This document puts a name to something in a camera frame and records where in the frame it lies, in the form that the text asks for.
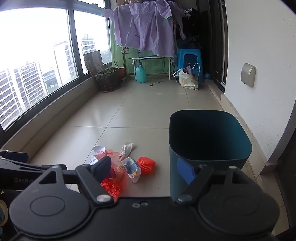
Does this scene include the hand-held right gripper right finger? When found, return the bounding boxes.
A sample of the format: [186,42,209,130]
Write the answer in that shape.
[177,159,257,204]

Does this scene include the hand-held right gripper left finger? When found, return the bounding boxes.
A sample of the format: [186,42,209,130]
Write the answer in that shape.
[39,156,114,207]

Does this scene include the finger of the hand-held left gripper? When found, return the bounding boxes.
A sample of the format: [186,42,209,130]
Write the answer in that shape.
[0,162,52,173]
[0,150,28,164]

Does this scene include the white torn carton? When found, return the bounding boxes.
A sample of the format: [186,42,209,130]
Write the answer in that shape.
[89,146,107,165]

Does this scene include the red plastic bag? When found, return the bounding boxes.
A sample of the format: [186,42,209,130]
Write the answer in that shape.
[100,178,121,202]
[97,149,130,193]

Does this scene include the white wrapper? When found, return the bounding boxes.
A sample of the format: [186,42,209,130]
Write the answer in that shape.
[121,158,141,183]

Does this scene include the white knotted plastic bag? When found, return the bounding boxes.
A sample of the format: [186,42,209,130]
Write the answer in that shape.
[119,141,135,161]

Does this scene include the orange foam fruit net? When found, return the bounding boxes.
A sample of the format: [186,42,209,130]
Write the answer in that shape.
[138,157,156,175]

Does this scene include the dark teal trash bin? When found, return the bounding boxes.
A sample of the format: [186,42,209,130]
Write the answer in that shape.
[169,110,252,197]

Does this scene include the large patterned flower pot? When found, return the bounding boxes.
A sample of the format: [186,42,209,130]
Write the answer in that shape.
[95,61,121,93]

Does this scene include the white shopping bag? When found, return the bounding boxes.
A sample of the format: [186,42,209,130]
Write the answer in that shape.
[173,68,199,91]

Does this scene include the teal spray bottle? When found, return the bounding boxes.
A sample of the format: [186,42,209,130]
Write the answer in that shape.
[135,52,147,83]

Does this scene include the brown cardboard sheet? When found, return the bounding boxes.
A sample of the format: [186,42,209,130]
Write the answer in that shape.
[84,50,104,76]

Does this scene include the white low bench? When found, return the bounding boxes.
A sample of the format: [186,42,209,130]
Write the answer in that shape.
[132,56,174,80]

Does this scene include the blue plastic stool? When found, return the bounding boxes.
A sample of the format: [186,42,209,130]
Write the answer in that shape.
[177,48,205,83]

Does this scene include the dark sliding door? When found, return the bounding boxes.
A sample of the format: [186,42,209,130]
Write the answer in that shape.
[199,0,226,93]

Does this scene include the purple hanging cloth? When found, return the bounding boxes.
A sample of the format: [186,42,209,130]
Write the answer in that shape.
[109,0,186,57]

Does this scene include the dark garment with white print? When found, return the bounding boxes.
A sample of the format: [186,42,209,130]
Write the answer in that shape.
[183,8,199,24]

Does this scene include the black power cable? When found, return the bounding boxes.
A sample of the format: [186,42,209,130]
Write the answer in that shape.
[150,58,166,87]

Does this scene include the grey wall socket cover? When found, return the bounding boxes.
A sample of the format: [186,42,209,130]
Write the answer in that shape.
[240,63,257,87]

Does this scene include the black window frame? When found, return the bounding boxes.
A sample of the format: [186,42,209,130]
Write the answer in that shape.
[0,0,111,139]

